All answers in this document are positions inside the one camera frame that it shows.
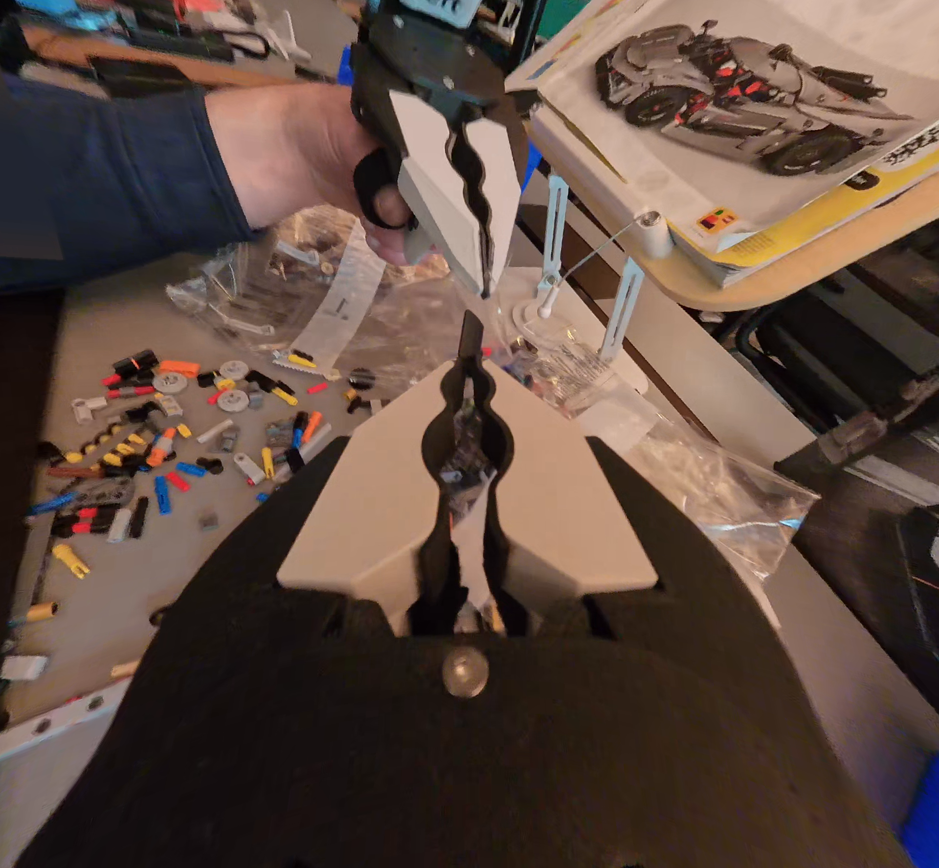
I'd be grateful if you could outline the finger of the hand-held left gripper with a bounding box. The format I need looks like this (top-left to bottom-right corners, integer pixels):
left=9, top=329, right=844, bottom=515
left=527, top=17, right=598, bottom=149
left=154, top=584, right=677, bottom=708
left=389, top=90, right=492, bottom=298
left=462, top=116, right=524, bottom=294

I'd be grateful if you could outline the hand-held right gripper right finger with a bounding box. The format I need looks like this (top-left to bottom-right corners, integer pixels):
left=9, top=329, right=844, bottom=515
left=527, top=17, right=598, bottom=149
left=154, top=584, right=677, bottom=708
left=473, top=360, right=658, bottom=636

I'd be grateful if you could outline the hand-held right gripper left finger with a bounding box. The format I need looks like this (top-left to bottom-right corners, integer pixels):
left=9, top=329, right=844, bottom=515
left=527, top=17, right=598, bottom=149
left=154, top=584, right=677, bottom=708
left=277, top=358, right=470, bottom=638

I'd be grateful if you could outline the person's left forearm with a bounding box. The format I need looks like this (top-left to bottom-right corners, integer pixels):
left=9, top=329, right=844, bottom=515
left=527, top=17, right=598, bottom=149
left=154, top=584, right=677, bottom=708
left=0, top=72, right=254, bottom=294

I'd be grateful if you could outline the pile of loose lego pieces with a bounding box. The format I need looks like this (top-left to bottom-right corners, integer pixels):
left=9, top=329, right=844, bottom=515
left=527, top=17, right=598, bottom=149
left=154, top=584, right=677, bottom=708
left=29, top=347, right=401, bottom=623

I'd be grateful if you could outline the long light grey lego beam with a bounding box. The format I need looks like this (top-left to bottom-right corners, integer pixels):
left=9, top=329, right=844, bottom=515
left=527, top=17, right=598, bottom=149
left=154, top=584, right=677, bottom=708
left=0, top=677, right=133, bottom=762

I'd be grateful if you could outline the person's left hand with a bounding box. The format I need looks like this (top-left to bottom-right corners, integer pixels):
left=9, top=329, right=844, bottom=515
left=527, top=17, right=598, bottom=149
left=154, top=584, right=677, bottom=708
left=205, top=82, right=412, bottom=267

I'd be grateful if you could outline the clear bag with warning print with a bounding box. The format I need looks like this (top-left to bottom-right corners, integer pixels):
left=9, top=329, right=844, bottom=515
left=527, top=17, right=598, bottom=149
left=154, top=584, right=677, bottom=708
left=484, top=281, right=650, bottom=418

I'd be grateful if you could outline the green container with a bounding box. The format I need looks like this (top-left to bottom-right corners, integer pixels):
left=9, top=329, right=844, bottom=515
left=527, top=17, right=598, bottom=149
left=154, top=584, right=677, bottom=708
left=539, top=0, right=589, bottom=40

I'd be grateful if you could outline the torn open clear bag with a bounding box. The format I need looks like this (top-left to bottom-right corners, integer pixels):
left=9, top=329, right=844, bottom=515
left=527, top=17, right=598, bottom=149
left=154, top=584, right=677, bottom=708
left=165, top=206, right=457, bottom=379

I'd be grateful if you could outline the clear bag with number strip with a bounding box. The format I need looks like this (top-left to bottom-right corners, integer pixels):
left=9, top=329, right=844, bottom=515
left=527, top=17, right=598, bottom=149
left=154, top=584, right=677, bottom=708
left=631, top=413, right=820, bottom=580

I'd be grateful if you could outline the wooden background desk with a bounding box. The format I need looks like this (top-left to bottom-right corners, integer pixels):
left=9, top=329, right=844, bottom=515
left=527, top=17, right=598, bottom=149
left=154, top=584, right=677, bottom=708
left=22, top=0, right=368, bottom=88

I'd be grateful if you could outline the wooden book stand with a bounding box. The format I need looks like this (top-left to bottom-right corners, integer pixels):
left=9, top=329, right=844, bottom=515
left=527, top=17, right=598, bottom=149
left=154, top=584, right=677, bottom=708
left=514, top=101, right=939, bottom=364

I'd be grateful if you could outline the printed car picture sheet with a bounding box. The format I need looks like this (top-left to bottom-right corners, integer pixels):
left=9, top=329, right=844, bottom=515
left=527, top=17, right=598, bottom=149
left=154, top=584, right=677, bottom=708
left=505, top=0, right=939, bottom=238

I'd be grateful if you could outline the yellow-edged instruction booklet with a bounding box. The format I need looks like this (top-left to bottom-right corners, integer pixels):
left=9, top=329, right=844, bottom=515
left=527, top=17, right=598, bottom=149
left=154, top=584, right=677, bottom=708
left=671, top=164, right=939, bottom=289

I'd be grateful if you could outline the black metal frame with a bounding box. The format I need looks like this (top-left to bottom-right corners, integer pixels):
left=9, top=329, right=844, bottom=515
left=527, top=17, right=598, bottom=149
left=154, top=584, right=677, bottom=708
left=708, top=259, right=939, bottom=436

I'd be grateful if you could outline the black strap bundle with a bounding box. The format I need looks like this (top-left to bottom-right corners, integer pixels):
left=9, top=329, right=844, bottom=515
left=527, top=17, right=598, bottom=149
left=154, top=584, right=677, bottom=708
left=88, top=2, right=271, bottom=77

